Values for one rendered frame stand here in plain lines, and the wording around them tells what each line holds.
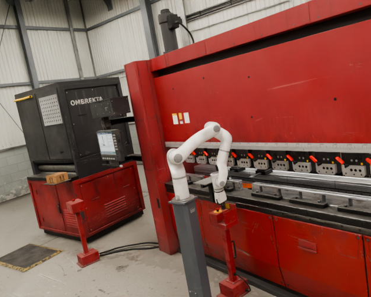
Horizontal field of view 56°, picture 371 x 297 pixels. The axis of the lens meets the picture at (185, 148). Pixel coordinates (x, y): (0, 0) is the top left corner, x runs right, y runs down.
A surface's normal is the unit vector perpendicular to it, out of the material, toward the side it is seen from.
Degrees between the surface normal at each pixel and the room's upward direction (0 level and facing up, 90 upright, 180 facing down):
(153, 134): 90
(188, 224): 90
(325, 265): 90
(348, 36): 90
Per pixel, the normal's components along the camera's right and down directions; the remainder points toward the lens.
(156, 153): 0.59, 0.02
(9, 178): 0.77, -0.04
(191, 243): 0.11, 0.13
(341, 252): -0.79, 0.22
